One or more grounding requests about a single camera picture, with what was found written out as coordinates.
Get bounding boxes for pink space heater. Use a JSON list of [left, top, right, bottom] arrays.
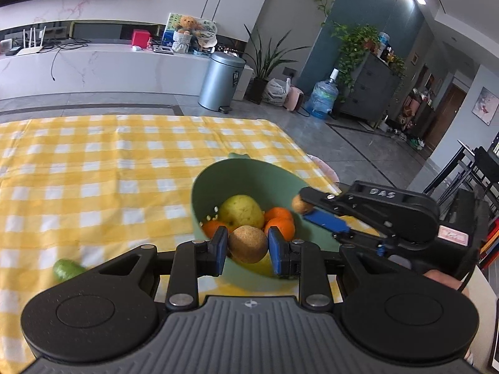
[[284, 86, 305, 112]]

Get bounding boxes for large brown kiwi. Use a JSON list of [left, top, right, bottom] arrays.
[[228, 225, 270, 264]]

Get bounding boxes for brown wooden door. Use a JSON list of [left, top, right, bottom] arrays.
[[424, 82, 467, 151]]

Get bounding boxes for white router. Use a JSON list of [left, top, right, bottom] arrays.
[[17, 26, 48, 57]]

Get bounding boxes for framed wall picture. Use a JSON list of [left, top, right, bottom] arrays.
[[471, 86, 499, 126]]

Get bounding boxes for brown teddy bear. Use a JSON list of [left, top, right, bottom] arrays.
[[172, 16, 198, 54]]

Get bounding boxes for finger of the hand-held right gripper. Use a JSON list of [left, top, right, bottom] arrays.
[[298, 181, 406, 228], [306, 209, 394, 257]]

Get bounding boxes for orange tangerine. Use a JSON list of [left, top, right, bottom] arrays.
[[264, 207, 293, 223], [263, 218, 296, 243], [202, 221, 230, 241]]

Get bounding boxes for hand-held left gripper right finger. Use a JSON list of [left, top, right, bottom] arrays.
[[268, 228, 390, 312]]

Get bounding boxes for grey drawer cabinet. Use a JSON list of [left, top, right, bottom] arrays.
[[338, 52, 405, 126]]

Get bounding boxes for black cable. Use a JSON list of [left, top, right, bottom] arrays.
[[43, 37, 92, 82]]

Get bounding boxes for black chair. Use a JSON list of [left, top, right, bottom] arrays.
[[423, 139, 499, 219]]

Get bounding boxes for silver pedal bin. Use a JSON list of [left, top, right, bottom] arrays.
[[197, 51, 246, 112]]

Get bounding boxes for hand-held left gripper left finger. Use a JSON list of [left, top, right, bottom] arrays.
[[90, 226, 229, 312]]

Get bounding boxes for blue water jug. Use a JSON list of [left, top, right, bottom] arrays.
[[304, 68, 339, 120]]

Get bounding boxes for pink-lined waste basket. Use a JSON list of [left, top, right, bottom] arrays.
[[308, 155, 341, 185]]

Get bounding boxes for small brown kiwi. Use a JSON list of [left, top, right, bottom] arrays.
[[292, 195, 315, 215]]

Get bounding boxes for green strainer bowl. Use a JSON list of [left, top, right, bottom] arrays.
[[190, 152, 341, 293]]

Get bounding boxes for yellow checked tablecloth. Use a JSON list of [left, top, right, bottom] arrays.
[[0, 115, 341, 373]]

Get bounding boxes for green ivy plant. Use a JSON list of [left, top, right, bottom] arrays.
[[331, 22, 407, 91]]

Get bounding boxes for yellow lemon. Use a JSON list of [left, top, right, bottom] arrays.
[[249, 254, 276, 277]]

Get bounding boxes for long-leaf potted plant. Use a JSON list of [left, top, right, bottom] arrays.
[[242, 24, 309, 104]]

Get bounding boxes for white plastic bag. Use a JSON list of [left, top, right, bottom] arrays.
[[262, 78, 291, 107]]

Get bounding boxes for white television console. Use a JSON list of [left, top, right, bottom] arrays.
[[0, 19, 256, 100]]

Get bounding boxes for cluttered storage shelf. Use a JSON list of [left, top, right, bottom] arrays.
[[397, 89, 437, 141]]

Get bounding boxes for yellow-green pear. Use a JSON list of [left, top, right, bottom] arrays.
[[218, 195, 266, 230]]

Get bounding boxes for red box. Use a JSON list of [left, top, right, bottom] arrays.
[[131, 30, 151, 50]]

